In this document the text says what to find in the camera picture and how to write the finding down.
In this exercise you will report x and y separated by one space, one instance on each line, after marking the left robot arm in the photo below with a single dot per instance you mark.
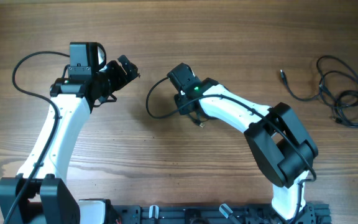
39 193

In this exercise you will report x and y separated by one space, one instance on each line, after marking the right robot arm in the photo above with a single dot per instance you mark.
281 146

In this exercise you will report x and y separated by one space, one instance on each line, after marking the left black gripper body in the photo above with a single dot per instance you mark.
112 79

